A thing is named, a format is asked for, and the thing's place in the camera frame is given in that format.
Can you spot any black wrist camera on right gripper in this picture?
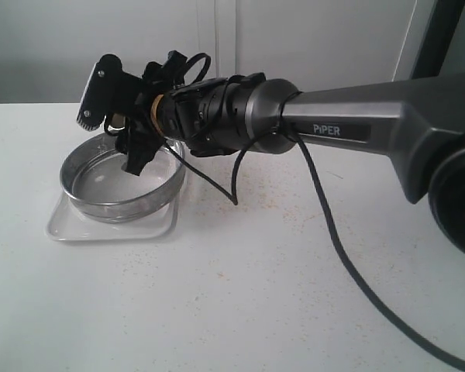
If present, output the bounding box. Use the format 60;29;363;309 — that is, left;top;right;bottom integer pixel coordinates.
76;53;145;132

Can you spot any stainless steel cup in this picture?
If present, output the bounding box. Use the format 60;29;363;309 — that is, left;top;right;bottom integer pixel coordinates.
110;114;126;130

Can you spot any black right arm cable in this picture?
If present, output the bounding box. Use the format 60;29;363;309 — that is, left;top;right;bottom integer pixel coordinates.
102;52;465;371

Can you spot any white square plastic tray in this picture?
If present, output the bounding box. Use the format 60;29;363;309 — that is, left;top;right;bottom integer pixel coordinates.
46;191;180;243

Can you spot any round stainless steel sieve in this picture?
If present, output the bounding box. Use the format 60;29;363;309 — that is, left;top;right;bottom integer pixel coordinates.
60;134;186;223

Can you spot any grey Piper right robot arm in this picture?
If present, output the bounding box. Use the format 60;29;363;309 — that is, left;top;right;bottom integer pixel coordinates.
112;53;465;253

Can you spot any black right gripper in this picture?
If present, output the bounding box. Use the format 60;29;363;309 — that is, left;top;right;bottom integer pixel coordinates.
115;50;233;176

